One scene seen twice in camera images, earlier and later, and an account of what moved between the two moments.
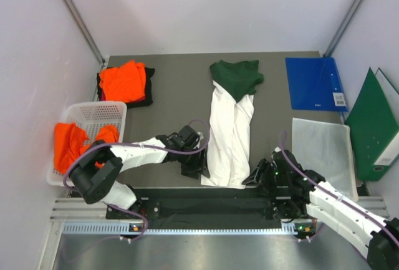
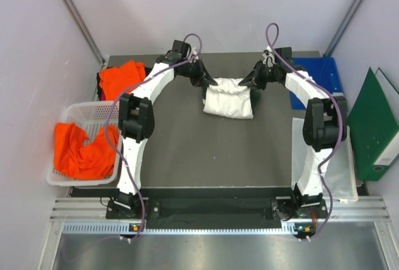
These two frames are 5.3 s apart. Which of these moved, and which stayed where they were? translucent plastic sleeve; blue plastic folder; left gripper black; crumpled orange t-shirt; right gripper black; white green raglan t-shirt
Moved: white green raglan t-shirt; right gripper black; left gripper black
Stayed: translucent plastic sleeve; blue plastic folder; crumpled orange t-shirt
